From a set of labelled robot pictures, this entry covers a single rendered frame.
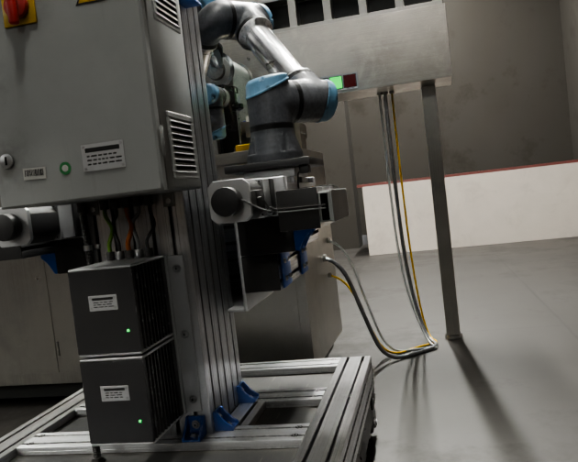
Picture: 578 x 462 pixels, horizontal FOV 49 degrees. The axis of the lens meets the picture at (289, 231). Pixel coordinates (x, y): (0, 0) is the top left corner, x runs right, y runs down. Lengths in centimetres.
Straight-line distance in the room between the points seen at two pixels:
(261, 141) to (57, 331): 132
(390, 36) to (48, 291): 173
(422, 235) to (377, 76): 415
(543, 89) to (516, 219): 209
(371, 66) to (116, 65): 172
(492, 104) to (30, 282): 654
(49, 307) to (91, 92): 152
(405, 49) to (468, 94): 548
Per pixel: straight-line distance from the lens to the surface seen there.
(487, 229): 681
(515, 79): 832
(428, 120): 291
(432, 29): 280
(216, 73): 256
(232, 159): 223
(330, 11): 287
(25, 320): 271
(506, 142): 823
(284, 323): 226
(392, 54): 279
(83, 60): 125
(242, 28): 201
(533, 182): 684
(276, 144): 164
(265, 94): 166
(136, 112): 119
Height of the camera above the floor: 72
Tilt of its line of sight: 3 degrees down
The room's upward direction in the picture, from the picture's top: 7 degrees counter-clockwise
